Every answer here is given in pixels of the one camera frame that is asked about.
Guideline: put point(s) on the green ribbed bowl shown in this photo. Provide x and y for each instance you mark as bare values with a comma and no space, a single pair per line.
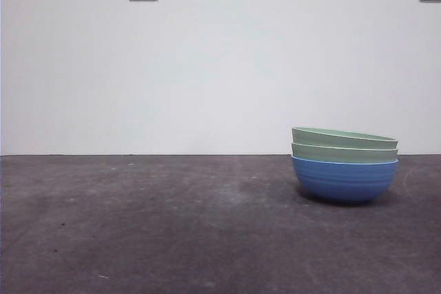
337,139
337,156

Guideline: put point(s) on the blue ribbed bowl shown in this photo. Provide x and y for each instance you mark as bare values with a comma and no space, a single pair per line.
344,182

